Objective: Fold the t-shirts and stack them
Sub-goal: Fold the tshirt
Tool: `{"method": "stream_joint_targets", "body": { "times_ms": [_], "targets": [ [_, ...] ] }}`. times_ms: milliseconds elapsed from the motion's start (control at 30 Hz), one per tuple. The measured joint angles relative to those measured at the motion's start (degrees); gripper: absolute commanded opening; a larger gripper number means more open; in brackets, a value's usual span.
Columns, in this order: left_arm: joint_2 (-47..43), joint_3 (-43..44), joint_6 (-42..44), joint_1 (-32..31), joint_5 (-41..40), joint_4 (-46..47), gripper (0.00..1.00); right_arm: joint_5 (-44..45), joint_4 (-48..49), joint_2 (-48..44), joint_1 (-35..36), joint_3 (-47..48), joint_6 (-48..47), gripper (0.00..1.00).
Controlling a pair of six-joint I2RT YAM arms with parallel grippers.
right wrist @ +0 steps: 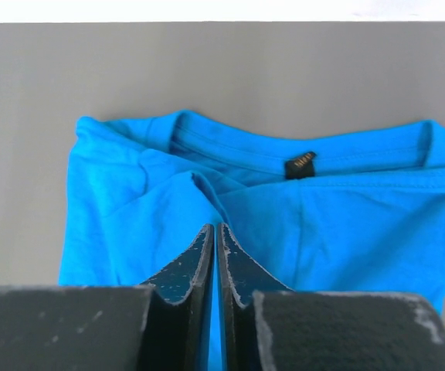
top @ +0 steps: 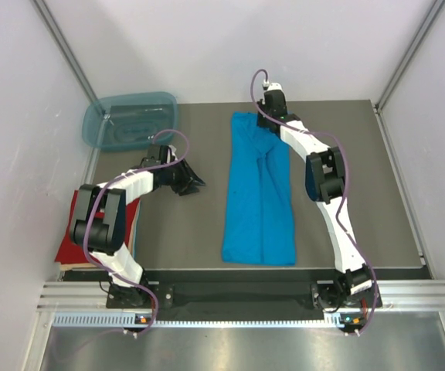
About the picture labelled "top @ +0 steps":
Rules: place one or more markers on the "light blue folded t shirt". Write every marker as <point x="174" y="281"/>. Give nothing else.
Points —
<point x="134" y="229"/>

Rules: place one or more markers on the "beige folded t shirt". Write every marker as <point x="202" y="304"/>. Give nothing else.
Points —
<point x="78" y="267"/>

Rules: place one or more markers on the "aluminium frame rail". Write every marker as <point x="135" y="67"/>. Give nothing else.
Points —
<point x="71" y="296"/>

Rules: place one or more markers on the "red folded t shirt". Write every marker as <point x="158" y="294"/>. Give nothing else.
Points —
<point x="70" y="253"/>

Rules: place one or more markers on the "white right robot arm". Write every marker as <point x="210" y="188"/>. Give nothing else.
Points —
<point x="326" y="184"/>

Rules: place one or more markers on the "grey slotted cable duct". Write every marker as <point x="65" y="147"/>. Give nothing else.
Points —
<point x="137" y="320"/>

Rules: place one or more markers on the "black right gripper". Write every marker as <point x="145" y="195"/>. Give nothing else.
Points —
<point x="259" y="121"/>

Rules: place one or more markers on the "right aluminium corner post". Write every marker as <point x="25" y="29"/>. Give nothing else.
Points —
<point x="423" y="29"/>

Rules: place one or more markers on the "teal plastic basin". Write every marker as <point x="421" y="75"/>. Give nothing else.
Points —
<point x="128" y="122"/>

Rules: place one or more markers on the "left aluminium corner post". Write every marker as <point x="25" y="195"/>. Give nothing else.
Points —
<point x="61" y="42"/>

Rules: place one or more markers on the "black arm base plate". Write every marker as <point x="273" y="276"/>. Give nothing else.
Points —
<point x="307" y="288"/>

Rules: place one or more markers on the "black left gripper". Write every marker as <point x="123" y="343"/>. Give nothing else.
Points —
<point x="188" y="179"/>

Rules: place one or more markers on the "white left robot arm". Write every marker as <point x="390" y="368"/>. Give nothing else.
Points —
<point x="99" y="220"/>

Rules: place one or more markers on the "aluminium corner post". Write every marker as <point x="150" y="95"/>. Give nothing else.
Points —
<point x="423" y="29"/>
<point x="61" y="42"/>

